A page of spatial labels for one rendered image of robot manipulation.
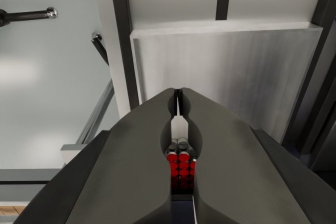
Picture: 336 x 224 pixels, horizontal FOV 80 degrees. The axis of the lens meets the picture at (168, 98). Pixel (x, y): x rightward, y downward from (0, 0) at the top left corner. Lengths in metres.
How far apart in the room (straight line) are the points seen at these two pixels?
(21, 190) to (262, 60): 0.61
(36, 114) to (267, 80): 1.64
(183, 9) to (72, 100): 1.35
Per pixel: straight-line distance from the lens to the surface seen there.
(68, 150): 0.52
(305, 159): 0.55
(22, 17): 1.33
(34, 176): 0.66
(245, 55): 0.36
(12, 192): 0.66
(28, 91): 1.70
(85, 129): 0.80
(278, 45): 0.37
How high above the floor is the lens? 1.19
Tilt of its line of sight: 57 degrees down
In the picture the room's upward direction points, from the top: 179 degrees counter-clockwise
